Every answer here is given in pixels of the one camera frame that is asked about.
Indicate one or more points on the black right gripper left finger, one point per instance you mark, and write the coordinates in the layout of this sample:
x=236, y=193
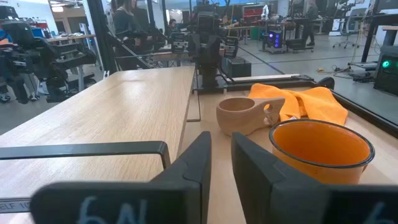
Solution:
x=186, y=193

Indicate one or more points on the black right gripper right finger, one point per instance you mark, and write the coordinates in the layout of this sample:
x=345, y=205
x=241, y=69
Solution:
x=267, y=193

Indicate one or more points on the orange enamel mug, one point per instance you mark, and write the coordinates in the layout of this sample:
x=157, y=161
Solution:
x=323, y=149

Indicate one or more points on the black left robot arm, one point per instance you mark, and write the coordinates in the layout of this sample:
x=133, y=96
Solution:
x=209, y=73

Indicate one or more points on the wooden shelf with black legs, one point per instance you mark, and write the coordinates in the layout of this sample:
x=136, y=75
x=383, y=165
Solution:
x=109, y=109

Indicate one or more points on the person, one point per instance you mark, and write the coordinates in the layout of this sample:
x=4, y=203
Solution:
x=124, y=25
x=171, y=26
x=310, y=21

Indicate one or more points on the black box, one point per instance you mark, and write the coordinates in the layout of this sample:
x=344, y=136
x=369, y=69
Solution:
x=237, y=67

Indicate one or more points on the computer with blue lights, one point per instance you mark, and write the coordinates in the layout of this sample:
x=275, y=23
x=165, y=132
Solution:
x=275, y=39

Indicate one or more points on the orange microfibre cloth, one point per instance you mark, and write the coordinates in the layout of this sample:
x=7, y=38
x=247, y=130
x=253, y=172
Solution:
x=314, y=104

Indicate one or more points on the black metal pole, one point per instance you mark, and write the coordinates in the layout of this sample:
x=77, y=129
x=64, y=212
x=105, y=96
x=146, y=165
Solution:
x=101, y=37

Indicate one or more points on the grey office chair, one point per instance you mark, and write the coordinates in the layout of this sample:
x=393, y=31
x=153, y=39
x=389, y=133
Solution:
x=349, y=26

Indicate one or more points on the black background robot rig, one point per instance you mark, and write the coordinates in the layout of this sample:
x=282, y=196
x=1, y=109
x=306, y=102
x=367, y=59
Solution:
x=46, y=59

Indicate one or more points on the computer tower with green light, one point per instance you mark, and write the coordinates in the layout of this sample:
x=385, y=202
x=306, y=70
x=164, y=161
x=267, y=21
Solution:
x=387, y=74

